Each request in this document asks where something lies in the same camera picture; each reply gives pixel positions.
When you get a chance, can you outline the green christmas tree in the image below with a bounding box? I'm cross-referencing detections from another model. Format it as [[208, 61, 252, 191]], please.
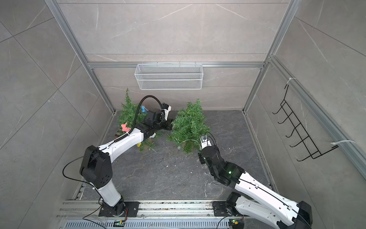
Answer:
[[167, 99, 210, 154], [116, 88, 162, 152]]

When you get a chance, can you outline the pink star light plain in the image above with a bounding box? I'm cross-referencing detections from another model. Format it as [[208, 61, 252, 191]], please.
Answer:
[[121, 123, 131, 133]]

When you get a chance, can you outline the blue star light centre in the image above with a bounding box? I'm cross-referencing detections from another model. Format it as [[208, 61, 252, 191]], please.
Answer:
[[141, 106, 148, 114]]

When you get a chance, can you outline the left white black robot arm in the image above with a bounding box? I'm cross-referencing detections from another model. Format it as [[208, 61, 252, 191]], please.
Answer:
[[80, 104, 173, 217]]

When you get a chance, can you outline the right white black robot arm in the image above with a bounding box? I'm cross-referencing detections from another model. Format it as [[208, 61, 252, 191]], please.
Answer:
[[199, 144, 313, 229]]

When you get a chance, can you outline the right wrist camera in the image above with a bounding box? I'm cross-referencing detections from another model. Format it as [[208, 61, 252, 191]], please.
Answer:
[[200, 135, 212, 150]]

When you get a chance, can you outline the loose thin wire pile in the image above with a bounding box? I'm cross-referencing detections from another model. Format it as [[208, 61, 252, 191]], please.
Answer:
[[200, 143, 238, 198]]

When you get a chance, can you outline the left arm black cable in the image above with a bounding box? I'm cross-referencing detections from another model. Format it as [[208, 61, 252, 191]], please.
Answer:
[[62, 95, 164, 201]]

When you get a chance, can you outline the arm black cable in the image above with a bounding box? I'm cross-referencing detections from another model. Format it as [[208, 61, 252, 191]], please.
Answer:
[[62, 95, 164, 201], [205, 131, 312, 229]]

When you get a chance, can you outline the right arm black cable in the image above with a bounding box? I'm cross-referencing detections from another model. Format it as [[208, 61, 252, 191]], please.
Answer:
[[205, 131, 312, 229]]

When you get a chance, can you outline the white wire mesh basket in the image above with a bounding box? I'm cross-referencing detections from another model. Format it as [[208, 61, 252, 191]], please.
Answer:
[[134, 64, 204, 90]]

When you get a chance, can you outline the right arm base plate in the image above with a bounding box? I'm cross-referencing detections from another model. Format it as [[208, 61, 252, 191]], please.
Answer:
[[212, 200, 243, 217]]

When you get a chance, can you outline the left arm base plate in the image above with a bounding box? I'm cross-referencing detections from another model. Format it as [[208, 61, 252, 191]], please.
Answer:
[[98, 201, 140, 217]]

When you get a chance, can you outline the black wire hook rack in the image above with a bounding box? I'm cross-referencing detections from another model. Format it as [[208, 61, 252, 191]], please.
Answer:
[[272, 85, 339, 162]]

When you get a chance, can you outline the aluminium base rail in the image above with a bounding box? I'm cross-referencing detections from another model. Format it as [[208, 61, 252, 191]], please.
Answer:
[[55, 199, 295, 229]]

